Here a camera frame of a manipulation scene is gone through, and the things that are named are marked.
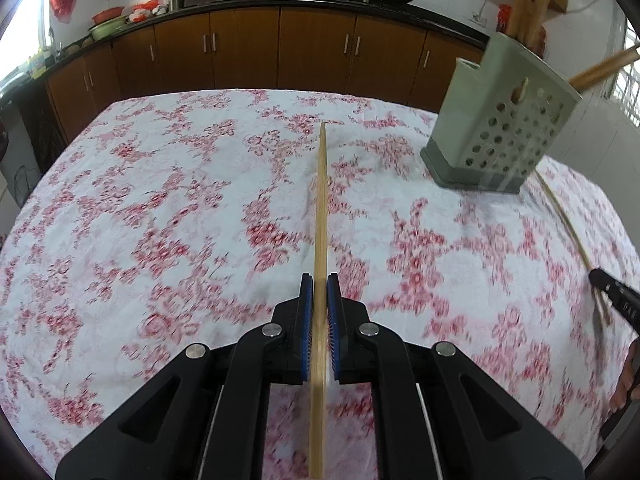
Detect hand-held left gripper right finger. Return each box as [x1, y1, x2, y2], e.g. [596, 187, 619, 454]
[327, 273, 586, 480]

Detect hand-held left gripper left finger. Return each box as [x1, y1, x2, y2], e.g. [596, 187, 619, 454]
[55, 273, 314, 480]

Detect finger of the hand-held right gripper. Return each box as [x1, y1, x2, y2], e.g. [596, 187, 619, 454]
[588, 268, 640, 334]

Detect long wooden chopstick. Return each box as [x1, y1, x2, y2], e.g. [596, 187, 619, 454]
[309, 120, 331, 480]
[535, 170, 611, 325]

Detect grey-green perforated utensil holder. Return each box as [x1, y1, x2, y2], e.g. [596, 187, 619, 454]
[419, 32, 585, 195]

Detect bundle of chopsticks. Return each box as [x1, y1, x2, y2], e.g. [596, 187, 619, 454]
[506, 0, 552, 58]

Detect person's right hand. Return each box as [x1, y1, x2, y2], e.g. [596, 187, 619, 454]
[610, 339, 640, 412]

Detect red floral tablecloth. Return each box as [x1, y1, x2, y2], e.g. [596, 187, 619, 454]
[0, 88, 640, 480]

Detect brown kitchen base cabinets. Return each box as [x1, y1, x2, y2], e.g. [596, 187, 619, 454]
[46, 6, 490, 133]

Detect black kitchen countertop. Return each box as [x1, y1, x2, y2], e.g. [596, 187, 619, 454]
[30, 0, 492, 80]

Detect red and white bags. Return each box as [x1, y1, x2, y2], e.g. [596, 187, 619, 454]
[127, 0, 169, 24]

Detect green plastic basin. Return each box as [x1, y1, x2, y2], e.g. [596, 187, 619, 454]
[88, 15, 130, 41]

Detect red plastic bag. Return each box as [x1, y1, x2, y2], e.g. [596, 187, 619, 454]
[50, 0, 80, 24]

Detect thick wooden stick handle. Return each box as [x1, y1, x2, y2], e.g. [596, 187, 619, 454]
[570, 44, 640, 90]

